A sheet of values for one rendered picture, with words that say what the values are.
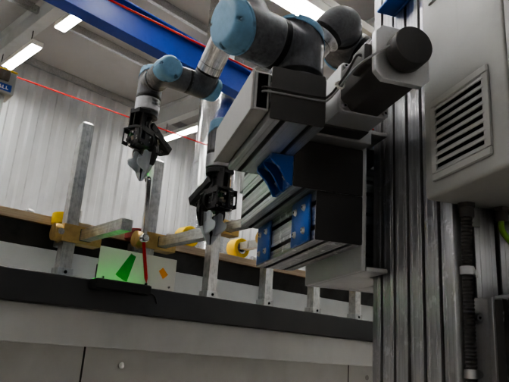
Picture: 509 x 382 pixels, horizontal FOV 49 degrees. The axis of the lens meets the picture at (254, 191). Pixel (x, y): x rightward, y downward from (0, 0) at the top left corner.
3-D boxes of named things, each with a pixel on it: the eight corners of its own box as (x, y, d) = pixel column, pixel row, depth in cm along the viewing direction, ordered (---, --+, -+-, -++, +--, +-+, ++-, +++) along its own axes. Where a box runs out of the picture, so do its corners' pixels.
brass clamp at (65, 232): (101, 247, 158) (104, 230, 159) (55, 239, 150) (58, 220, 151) (92, 249, 162) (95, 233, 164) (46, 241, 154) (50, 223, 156)
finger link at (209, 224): (210, 240, 147) (213, 207, 150) (197, 243, 152) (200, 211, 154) (220, 242, 149) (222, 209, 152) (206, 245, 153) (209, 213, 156)
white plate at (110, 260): (174, 292, 171) (177, 260, 174) (95, 280, 155) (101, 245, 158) (173, 292, 172) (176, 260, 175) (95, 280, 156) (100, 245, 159)
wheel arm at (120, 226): (132, 235, 139) (134, 218, 140) (120, 232, 136) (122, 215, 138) (63, 252, 171) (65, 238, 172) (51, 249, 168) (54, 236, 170)
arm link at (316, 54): (335, 76, 124) (336, 23, 128) (286, 56, 117) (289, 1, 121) (301, 95, 134) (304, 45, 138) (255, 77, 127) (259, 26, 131)
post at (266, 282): (270, 311, 197) (278, 183, 211) (263, 309, 195) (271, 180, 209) (264, 311, 200) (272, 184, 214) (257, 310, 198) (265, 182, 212)
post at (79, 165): (68, 285, 151) (95, 123, 165) (56, 283, 149) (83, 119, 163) (63, 286, 154) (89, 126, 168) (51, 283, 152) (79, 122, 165)
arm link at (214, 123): (235, 115, 158) (206, 115, 159) (232, 151, 155) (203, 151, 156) (239, 126, 165) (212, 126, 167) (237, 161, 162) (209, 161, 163)
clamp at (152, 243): (175, 253, 174) (176, 237, 176) (137, 245, 166) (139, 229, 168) (165, 255, 179) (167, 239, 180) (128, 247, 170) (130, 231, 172)
